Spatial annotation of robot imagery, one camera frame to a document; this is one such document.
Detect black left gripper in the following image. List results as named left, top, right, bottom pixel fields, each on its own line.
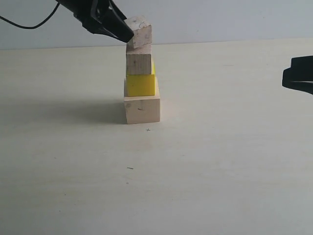
left=57, top=0, right=134, bottom=43

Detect small wooden cube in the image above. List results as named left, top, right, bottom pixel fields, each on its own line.
left=124, top=15, right=152, bottom=49

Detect medium wooden cube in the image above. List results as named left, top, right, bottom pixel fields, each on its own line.
left=126, top=44, right=152, bottom=75

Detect yellow cube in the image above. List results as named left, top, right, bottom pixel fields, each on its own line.
left=126, top=59, right=156, bottom=97

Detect large wooden cube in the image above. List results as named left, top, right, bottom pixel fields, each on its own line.
left=124, top=77, right=161, bottom=124

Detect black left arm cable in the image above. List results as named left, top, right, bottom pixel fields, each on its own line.
left=0, top=2, right=60, bottom=30

